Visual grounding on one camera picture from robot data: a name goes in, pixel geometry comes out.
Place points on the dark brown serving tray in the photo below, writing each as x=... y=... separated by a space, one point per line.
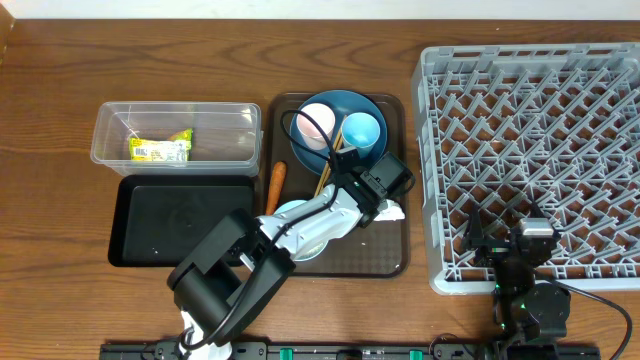
x=379 y=251

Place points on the dark blue plate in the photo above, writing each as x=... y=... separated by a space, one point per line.
x=343 y=103

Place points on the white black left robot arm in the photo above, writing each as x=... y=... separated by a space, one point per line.
x=232 y=274

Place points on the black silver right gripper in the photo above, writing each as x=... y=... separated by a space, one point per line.
x=475 y=238

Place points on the light blue plastic cup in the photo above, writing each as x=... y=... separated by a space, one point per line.
x=361 y=131

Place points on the grey plastic dishwasher rack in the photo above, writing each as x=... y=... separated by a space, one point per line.
x=503 y=127

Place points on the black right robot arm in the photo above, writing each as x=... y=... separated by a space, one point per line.
x=528 y=312

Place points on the orange carrot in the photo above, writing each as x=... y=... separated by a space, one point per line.
x=276 y=183

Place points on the white paper napkin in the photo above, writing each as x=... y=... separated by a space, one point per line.
x=389 y=210

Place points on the clear plastic waste bin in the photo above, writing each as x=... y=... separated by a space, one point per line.
x=226 y=136

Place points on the black rectangular tray bin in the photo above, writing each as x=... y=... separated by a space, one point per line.
x=159 y=219

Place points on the yellow green snack wrapper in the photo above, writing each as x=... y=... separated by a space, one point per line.
x=176 y=148

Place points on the light blue bowl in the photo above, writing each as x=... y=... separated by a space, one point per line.
x=314 y=252

